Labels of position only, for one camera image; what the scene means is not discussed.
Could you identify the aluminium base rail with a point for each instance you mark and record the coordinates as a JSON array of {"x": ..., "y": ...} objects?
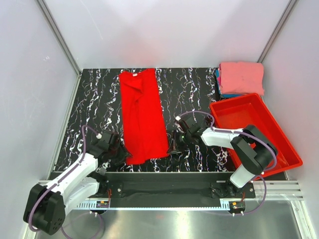
[{"x": 276, "y": 190}]

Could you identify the red plastic bin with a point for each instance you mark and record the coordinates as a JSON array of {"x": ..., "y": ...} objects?
[{"x": 250, "y": 110}]

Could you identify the red t shirt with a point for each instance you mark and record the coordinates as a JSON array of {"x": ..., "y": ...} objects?
[{"x": 144, "y": 128}]

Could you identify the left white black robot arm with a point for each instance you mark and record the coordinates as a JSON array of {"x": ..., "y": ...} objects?
[{"x": 48, "y": 205}]

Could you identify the left aluminium frame post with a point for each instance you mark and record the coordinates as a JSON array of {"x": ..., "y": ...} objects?
[{"x": 58, "y": 35}]

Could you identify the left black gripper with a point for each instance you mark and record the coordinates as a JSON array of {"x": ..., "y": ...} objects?
[{"x": 119, "y": 151}]

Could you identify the aluminium frame post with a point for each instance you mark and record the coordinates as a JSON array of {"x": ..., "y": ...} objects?
[
  {"x": 58, "y": 35},
  {"x": 278, "y": 28}
]

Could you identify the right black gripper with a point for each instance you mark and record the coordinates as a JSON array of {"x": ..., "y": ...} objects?
[{"x": 177, "y": 140}]

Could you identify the right aluminium frame post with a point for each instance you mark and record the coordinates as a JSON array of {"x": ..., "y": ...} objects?
[{"x": 278, "y": 28}]

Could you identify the grey slotted cable duct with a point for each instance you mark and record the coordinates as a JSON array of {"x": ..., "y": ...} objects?
[{"x": 121, "y": 205}]

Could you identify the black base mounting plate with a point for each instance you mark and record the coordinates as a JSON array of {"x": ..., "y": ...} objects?
[{"x": 208, "y": 184}]

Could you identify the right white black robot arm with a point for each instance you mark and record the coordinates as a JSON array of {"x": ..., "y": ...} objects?
[{"x": 253, "y": 149}]

